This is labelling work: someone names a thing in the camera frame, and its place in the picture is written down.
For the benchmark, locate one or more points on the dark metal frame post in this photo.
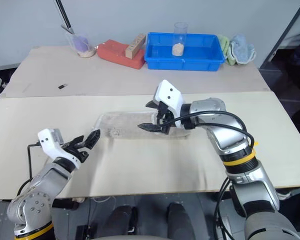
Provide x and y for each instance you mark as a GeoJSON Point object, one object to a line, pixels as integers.
{"type": "Point", "coordinates": [286, 30]}

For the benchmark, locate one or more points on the small black object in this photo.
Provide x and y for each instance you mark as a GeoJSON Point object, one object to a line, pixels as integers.
{"type": "Point", "coordinates": [62, 86]}

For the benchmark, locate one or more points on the light blue cloth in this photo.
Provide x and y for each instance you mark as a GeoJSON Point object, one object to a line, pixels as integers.
{"type": "Point", "coordinates": [242, 50]}

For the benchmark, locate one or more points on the wooden block with holes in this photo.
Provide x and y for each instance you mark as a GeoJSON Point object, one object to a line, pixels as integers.
{"type": "Point", "coordinates": [133, 48]}

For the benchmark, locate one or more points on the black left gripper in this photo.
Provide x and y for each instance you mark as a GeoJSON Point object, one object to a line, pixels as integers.
{"type": "Point", "coordinates": [77, 153]}

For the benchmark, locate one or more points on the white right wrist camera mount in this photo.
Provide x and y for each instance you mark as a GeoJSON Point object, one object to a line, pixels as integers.
{"type": "Point", "coordinates": [170, 97]}

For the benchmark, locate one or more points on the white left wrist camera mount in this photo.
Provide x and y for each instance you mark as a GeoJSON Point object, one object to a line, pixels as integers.
{"type": "Point", "coordinates": [50, 145]}

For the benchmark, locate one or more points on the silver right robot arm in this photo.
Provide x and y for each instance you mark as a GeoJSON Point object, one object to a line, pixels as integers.
{"type": "Point", "coordinates": [230, 140]}

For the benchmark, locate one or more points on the red cloth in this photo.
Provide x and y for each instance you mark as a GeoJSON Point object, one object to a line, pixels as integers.
{"type": "Point", "coordinates": [115, 53]}

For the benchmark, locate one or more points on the clear plastic cup with grains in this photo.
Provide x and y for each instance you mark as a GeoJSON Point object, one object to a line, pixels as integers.
{"type": "Point", "coordinates": [178, 48]}

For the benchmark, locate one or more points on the green cloth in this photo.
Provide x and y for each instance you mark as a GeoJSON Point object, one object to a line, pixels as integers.
{"type": "Point", "coordinates": [225, 45]}

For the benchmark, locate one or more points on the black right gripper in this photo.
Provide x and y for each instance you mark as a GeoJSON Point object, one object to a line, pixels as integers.
{"type": "Point", "coordinates": [167, 119]}

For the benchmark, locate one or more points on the clear cup with purple item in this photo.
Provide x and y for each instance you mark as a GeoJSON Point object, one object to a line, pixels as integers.
{"type": "Point", "coordinates": [83, 48]}

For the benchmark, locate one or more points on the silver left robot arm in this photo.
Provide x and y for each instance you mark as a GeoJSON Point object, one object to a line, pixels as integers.
{"type": "Point", "coordinates": [37, 190]}

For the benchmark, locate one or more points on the beige towel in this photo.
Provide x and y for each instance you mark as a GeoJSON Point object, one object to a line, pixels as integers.
{"type": "Point", "coordinates": [125, 123]}

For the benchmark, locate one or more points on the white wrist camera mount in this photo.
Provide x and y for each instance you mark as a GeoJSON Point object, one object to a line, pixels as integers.
{"type": "Point", "coordinates": [170, 97]}
{"type": "Point", "coordinates": [50, 145]}

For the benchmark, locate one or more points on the blue plastic bin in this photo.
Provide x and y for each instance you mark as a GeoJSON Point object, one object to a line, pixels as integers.
{"type": "Point", "coordinates": [190, 60]}

